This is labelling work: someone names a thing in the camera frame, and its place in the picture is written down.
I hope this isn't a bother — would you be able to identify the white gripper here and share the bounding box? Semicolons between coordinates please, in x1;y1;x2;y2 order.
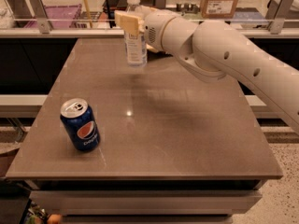
114;6;179;52

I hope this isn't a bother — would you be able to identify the clear plastic water bottle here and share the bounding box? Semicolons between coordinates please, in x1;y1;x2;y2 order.
124;0;147;67

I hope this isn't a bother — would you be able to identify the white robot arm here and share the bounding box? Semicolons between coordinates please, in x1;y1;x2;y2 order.
115;6;299;133

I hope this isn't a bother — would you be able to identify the blue pepsi can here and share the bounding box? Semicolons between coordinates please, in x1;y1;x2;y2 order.
60;98;101;151

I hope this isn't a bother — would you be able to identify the purple plastic crate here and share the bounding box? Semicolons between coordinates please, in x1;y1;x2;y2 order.
25;4;82;29

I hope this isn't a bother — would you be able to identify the cardboard box with label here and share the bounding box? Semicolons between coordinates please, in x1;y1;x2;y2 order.
200;0;238;19

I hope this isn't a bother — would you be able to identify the grey table drawer base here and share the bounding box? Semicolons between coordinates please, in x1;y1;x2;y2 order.
30;190;262;224

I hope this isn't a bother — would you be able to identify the left metal railing bracket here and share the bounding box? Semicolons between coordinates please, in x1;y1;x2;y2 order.
29;0;52;34

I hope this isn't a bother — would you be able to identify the right metal railing bracket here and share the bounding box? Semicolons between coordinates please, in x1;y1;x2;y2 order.
267;0;293;35

